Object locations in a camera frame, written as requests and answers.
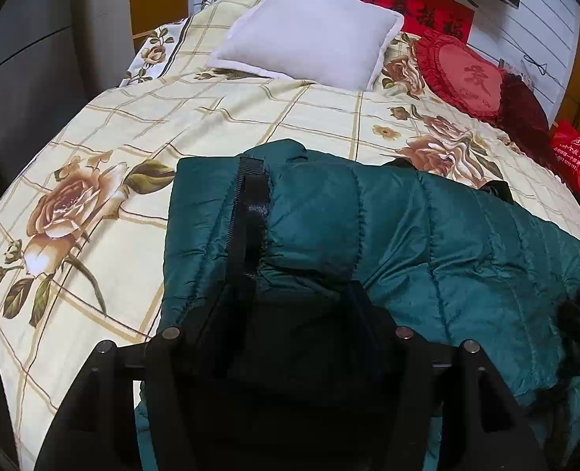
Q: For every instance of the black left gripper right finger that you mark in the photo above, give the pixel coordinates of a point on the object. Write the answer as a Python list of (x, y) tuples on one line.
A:
[(482, 426)]

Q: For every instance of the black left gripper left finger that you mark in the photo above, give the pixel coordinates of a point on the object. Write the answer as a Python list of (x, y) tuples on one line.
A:
[(180, 396)]

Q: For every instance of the dark green quilted down jacket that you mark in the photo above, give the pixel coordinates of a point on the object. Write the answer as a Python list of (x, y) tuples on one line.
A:
[(449, 261)]

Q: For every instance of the red shopping bag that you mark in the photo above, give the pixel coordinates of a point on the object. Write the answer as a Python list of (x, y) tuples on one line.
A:
[(565, 145)]

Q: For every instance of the floral cream bed sheet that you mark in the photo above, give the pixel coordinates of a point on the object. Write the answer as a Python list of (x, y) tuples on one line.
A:
[(82, 227)]

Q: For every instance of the dark red velvet cushion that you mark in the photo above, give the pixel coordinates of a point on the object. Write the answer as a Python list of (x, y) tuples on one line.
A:
[(523, 119)]

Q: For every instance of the red heart-shaped cushion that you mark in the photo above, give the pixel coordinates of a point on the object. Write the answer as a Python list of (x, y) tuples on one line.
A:
[(459, 76)]

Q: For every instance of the red banner with characters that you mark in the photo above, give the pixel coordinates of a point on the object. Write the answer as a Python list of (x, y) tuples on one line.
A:
[(447, 17)]

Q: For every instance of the grey wardrobe cabinet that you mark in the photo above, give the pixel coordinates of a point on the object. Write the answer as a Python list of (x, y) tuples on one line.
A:
[(55, 55)]

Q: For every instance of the white square pillow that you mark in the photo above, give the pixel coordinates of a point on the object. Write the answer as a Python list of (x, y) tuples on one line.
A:
[(336, 43)]

